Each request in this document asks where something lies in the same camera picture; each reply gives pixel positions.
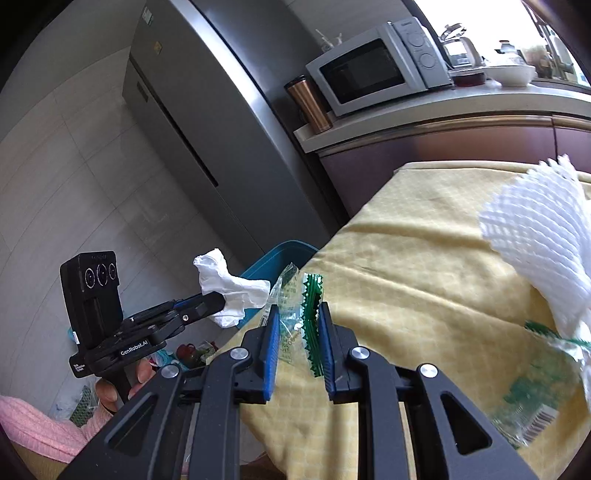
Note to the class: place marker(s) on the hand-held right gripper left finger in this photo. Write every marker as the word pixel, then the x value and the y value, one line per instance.
pixel 271 360

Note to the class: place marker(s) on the grey refrigerator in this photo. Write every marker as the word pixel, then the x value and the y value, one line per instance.
pixel 207 115

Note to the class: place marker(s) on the white bowl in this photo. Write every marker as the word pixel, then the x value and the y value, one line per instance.
pixel 510 76

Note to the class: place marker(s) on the clear wrapper green print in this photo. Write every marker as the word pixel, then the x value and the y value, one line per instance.
pixel 521 397

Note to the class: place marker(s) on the silver microwave oven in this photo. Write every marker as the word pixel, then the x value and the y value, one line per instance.
pixel 360 69

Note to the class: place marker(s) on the teal packet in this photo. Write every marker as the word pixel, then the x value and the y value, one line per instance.
pixel 164 356

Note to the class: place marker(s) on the blue plastic bin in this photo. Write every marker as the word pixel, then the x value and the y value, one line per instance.
pixel 286 254

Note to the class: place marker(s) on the steel electric kettle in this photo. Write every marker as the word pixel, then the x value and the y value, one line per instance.
pixel 461 48

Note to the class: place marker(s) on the clear wrapper green zigzag edge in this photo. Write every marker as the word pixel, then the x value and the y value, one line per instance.
pixel 305 300

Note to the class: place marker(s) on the red snack packet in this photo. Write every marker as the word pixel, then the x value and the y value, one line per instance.
pixel 187 355

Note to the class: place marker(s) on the green white packet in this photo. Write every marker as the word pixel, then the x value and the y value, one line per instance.
pixel 83 406

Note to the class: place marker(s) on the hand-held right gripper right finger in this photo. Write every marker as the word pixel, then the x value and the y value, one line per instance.
pixel 326 355

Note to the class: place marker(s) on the white tissue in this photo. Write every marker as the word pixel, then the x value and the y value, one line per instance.
pixel 231 286

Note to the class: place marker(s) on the white foam fruit net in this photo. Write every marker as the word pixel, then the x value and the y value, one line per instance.
pixel 535 230

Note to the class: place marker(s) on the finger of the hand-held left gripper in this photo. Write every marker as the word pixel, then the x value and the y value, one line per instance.
pixel 207 305
pixel 187 303

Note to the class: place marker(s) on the person's left hand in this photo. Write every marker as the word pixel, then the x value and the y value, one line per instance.
pixel 141 376

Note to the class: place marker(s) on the brown kitchen counter cabinet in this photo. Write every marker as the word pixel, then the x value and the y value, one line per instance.
pixel 461 138

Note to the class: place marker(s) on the yellow patterned tablecloth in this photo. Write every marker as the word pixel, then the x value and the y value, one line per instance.
pixel 415 254

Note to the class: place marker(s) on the copper travel tumbler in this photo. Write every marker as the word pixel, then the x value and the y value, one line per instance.
pixel 309 104

